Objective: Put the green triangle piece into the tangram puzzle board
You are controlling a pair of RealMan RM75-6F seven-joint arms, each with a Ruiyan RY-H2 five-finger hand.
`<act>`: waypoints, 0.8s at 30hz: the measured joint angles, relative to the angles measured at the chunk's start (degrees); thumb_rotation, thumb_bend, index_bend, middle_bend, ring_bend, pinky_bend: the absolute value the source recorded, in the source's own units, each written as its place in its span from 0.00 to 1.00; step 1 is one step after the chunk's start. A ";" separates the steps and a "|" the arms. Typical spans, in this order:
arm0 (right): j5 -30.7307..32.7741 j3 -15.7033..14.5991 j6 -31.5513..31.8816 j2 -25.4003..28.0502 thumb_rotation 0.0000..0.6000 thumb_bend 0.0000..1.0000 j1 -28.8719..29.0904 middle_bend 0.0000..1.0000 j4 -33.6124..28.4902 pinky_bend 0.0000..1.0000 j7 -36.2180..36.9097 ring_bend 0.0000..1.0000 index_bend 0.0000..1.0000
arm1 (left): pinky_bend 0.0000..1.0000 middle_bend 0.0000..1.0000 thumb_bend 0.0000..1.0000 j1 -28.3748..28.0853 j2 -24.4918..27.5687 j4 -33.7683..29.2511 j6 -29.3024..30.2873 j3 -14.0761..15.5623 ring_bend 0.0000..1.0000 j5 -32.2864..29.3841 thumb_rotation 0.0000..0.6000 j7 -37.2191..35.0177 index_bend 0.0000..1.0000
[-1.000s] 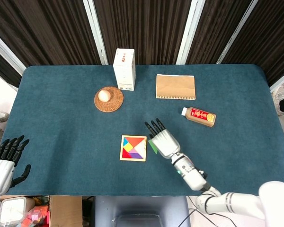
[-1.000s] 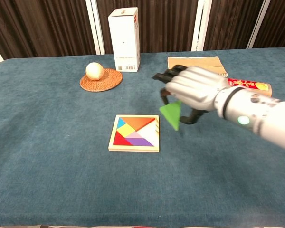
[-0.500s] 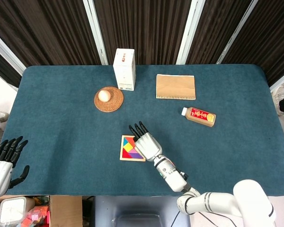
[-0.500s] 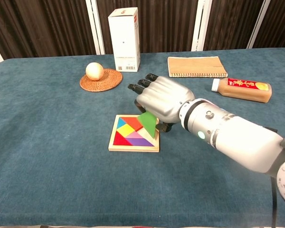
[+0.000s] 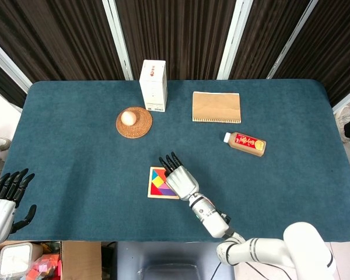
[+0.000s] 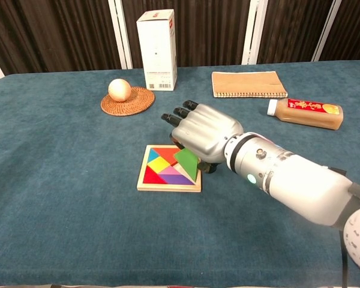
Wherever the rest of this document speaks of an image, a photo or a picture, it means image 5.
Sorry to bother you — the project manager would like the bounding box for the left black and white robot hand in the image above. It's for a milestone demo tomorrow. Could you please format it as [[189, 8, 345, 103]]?
[[0, 168, 37, 245]]

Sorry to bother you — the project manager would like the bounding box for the brown cardboard box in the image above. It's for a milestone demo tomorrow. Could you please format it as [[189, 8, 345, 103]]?
[[61, 241, 103, 280]]

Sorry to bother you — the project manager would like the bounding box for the brown drink bottle red label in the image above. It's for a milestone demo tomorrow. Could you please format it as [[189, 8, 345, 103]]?
[[223, 131, 267, 158]]

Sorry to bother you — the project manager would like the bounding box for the brown spiral notebook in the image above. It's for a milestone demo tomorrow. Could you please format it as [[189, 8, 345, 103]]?
[[191, 91, 242, 124]]

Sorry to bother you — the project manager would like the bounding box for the round woven rattan coaster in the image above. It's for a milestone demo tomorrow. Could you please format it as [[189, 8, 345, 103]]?
[[115, 106, 153, 139]]

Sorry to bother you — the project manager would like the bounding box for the egg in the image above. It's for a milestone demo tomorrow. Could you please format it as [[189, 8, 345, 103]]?
[[121, 111, 137, 126]]

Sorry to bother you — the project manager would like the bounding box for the white partition post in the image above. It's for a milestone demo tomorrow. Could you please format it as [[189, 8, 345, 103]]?
[[101, 0, 134, 81], [332, 86, 350, 114], [216, 0, 253, 80], [267, 0, 319, 79], [0, 34, 33, 95]]

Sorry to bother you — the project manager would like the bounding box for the colourful wooden tangram puzzle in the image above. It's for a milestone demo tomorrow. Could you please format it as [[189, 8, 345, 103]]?
[[147, 166, 180, 200]]

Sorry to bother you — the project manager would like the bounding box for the white lidded container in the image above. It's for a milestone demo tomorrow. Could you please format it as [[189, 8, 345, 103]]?
[[0, 243, 33, 277]]

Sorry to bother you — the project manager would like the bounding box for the tall white cardboard box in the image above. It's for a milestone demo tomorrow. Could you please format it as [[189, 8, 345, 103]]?
[[139, 59, 169, 113]]

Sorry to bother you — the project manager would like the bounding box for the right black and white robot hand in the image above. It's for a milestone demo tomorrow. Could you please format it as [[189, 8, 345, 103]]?
[[159, 151, 200, 202]]

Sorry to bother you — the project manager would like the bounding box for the teal velvet tablecloth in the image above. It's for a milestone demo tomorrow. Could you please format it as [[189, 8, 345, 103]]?
[[7, 79, 350, 243]]

